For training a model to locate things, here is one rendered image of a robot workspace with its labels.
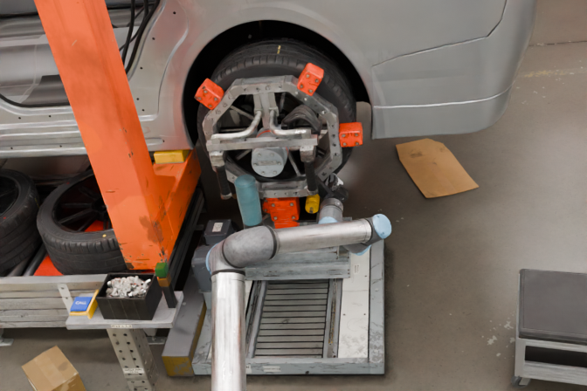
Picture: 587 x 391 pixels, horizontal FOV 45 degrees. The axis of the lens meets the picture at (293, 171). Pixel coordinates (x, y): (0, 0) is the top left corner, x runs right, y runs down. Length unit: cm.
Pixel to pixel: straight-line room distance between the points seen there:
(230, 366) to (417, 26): 141
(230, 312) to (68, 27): 105
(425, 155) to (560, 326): 174
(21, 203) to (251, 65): 140
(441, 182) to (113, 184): 198
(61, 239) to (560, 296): 206
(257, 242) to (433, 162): 201
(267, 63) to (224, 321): 102
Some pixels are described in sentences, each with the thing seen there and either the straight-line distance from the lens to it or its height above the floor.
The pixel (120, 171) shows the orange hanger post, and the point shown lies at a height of 99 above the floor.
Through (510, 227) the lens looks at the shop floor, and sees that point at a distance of 368.
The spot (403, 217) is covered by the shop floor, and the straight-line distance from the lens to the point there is 373.
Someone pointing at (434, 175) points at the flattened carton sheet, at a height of 1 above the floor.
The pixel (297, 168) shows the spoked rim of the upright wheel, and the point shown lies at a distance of 300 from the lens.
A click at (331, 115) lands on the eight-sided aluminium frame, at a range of 273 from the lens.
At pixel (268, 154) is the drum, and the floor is 89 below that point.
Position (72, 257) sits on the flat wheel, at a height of 43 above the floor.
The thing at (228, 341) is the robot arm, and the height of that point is 65.
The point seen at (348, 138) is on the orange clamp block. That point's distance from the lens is 278.
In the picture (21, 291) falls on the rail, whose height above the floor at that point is 34.
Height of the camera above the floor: 230
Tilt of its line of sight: 33 degrees down
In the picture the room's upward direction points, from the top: 9 degrees counter-clockwise
